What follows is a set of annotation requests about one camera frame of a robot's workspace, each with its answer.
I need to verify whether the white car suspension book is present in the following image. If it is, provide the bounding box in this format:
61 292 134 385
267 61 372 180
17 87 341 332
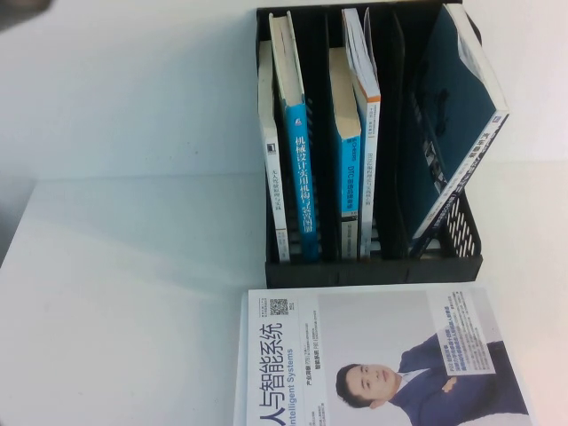
412 3 511 201

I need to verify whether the thin white spine book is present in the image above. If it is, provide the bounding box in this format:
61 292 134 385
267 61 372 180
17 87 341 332
256 40 292 263

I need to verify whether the thick blue spine book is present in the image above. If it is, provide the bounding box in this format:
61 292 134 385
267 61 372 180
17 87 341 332
268 11 323 263

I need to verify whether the blue and grey spine book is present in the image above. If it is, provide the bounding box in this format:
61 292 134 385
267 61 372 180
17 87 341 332
327 46 363 261

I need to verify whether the black perforated plastic book stand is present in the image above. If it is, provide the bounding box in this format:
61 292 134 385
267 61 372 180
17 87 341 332
255 4 485 288

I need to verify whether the white book with orange band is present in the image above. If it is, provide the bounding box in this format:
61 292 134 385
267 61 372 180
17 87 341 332
340 6 383 259

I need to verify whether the magazine with suited man cover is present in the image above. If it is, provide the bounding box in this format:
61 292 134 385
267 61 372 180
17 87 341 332
233 287 533 426

